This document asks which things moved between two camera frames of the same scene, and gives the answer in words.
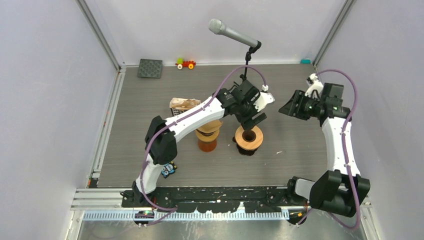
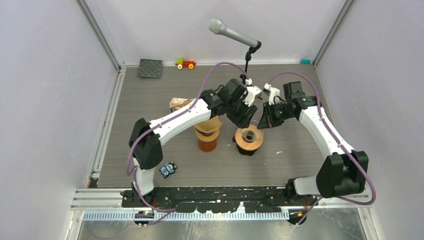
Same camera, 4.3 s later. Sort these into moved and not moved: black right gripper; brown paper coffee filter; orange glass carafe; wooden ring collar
Moved: black right gripper
Not moved: brown paper coffee filter; wooden ring collar; orange glass carafe
